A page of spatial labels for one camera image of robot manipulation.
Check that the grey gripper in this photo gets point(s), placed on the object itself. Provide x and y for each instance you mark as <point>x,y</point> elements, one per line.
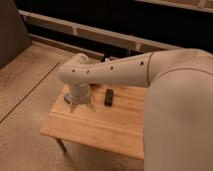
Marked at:
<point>78,100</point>

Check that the wooden table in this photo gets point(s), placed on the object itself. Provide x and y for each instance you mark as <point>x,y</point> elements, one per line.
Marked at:
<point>117,128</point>

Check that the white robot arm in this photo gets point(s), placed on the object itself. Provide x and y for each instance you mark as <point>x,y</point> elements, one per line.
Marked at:
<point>178,107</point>

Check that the black eraser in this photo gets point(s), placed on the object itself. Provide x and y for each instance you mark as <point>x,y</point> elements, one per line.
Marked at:
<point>108,97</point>

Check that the metal table leg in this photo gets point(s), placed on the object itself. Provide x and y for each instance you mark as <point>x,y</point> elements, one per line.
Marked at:
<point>61,145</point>

